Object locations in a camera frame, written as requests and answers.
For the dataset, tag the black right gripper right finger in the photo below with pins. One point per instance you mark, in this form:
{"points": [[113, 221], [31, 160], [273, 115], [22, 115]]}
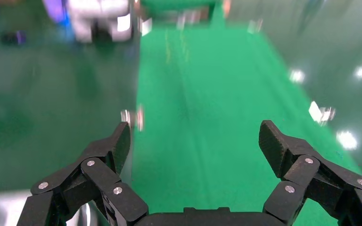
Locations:
{"points": [[306, 168]]}

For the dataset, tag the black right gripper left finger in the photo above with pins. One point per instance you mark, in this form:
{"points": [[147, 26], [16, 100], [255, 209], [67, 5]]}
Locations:
{"points": [[103, 177]]}

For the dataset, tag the green table cloth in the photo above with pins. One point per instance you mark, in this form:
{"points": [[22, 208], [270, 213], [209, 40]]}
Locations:
{"points": [[199, 93]]}

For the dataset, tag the silver metal binder clip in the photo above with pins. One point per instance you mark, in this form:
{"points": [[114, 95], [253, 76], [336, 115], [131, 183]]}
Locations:
{"points": [[146, 26]]}

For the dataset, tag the white robot with blue light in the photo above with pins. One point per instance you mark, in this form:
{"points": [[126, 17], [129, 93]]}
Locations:
{"points": [[84, 18]]}

